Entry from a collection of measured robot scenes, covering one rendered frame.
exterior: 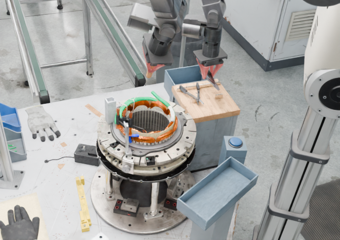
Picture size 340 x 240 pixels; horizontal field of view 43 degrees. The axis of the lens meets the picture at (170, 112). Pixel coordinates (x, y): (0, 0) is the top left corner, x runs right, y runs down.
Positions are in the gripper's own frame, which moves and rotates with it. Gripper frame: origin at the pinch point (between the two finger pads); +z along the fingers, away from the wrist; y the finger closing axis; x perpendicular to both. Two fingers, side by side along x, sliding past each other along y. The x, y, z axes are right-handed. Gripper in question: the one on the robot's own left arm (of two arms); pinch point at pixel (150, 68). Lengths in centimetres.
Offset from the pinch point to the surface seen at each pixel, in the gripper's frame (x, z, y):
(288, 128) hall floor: 151, 142, -46
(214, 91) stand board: 34.1, 27.7, -8.6
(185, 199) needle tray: 7.9, 18.2, 34.1
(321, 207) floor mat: 133, 118, 19
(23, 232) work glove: -36, 51, 27
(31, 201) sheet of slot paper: -33, 58, 15
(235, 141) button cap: 31.5, 21.0, 15.8
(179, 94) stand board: 20.7, 29.5, -9.2
